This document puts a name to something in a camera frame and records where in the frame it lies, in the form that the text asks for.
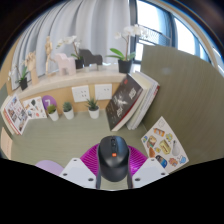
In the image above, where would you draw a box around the white sticker sheet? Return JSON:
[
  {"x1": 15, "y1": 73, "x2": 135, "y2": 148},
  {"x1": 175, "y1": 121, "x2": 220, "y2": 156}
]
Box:
[{"x1": 22, "y1": 96, "x2": 48, "y2": 120}]

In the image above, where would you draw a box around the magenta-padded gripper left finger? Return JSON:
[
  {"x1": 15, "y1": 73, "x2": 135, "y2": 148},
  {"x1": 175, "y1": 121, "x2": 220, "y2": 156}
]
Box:
[{"x1": 59, "y1": 143, "x2": 103, "y2": 190}]

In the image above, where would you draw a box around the pink horse figurine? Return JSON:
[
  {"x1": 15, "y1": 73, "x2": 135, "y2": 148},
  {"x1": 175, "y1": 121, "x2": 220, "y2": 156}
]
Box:
[{"x1": 53, "y1": 53, "x2": 78, "y2": 77}]

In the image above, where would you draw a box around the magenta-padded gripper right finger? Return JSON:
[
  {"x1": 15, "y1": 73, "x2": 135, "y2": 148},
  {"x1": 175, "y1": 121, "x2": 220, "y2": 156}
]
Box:
[{"x1": 126, "y1": 145, "x2": 170, "y2": 190}]

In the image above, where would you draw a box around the wooden artist mannequin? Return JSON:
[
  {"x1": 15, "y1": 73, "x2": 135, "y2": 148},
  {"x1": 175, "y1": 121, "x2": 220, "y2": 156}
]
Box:
[{"x1": 44, "y1": 35, "x2": 56, "y2": 76}]

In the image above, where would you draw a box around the large white orchid black pot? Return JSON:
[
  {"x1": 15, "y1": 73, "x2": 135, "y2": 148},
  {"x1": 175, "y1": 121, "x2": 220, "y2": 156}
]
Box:
[{"x1": 105, "y1": 23, "x2": 148, "y2": 74}]

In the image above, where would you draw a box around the dark horse figurine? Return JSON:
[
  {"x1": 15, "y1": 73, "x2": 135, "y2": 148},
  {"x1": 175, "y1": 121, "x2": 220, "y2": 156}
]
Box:
[{"x1": 78, "y1": 48, "x2": 104, "y2": 72}]

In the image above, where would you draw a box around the black cover book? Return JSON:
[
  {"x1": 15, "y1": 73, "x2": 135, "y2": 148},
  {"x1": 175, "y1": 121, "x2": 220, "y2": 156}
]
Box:
[{"x1": 105, "y1": 73, "x2": 145, "y2": 132}]

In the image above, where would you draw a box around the food sticker sheet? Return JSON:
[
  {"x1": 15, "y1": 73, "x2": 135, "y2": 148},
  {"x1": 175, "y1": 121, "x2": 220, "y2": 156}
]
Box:
[{"x1": 140, "y1": 115, "x2": 190, "y2": 174}]

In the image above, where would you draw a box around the white wall socket plate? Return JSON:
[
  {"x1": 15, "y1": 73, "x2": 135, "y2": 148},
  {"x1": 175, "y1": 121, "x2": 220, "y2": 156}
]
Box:
[
  {"x1": 71, "y1": 85, "x2": 91, "y2": 103},
  {"x1": 94, "y1": 83, "x2": 114, "y2": 101}
]

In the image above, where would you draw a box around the white thick book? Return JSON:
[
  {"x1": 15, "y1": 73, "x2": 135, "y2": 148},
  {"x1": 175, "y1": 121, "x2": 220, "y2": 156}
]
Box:
[{"x1": 125, "y1": 71, "x2": 155, "y2": 130}]

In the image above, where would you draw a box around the black computer mouse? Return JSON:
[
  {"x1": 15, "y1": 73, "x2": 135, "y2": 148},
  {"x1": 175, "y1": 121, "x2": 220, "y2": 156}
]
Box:
[{"x1": 96, "y1": 135, "x2": 131, "y2": 183}]

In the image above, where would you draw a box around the large white book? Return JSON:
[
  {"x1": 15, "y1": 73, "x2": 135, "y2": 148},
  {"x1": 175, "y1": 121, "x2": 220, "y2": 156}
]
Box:
[{"x1": 0, "y1": 99, "x2": 15, "y2": 136}]

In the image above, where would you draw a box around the grey curtain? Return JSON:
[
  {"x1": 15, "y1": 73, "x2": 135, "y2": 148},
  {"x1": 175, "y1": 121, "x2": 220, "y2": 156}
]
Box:
[{"x1": 11, "y1": 0, "x2": 133, "y2": 91}]

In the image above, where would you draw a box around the wooden hand model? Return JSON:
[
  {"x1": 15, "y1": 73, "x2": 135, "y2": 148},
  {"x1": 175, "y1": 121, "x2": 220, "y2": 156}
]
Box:
[{"x1": 23, "y1": 50, "x2": 40, "y2": 86}]

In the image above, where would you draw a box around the small white orchid black pot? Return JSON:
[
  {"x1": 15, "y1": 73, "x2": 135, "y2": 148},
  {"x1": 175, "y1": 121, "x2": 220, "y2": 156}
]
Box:
[{"x1": 8, "y1": 63, "x2": 30, "y2": 92}]

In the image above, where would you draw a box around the white book red spine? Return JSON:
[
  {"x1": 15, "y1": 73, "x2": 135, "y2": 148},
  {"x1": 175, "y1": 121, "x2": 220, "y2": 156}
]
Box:
[{"x1": 131, "y1": 74, "x2": 161, "y2": 131}]

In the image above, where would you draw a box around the colourful photo magazine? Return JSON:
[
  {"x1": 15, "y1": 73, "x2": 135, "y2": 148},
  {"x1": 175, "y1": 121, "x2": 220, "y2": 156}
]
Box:
[{"x1": 2, "y1": 94, "x2": 30, "y2": 136}]

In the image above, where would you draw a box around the beige card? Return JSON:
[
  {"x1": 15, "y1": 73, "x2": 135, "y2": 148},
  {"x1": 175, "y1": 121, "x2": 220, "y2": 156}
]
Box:
[{"x1": 0, "y1": 126, "x2": 14, "y2": 160}]

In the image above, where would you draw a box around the small succulent white pot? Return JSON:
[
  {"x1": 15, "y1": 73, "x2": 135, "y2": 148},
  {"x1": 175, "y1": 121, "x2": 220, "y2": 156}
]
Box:
[
  {"x1": 46, "y1": 104, "x2": 60, "y2": 122},
  {"x1": 85, "y1": 97, "x2": 101, "y2": 120},
  {"x1": 62, "y1": 101, "x2": 75, "y2": 121}
]

